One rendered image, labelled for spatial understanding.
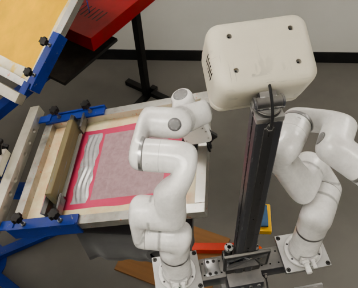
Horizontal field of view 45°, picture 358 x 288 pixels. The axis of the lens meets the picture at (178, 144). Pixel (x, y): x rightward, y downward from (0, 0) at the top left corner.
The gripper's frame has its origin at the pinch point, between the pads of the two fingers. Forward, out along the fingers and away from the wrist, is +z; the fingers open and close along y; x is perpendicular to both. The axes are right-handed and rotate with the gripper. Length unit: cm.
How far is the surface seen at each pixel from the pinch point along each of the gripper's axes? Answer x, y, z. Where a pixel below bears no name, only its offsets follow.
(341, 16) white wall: 200, 77, 103
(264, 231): -18.3, 16.6, 36.5
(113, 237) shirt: -22, -44, 23
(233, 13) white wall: 200, -4, 79
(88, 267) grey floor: 2, -102, 102
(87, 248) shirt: -22, -61, 33
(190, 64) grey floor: 194, -52, 116
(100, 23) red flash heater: 98, -63, -2
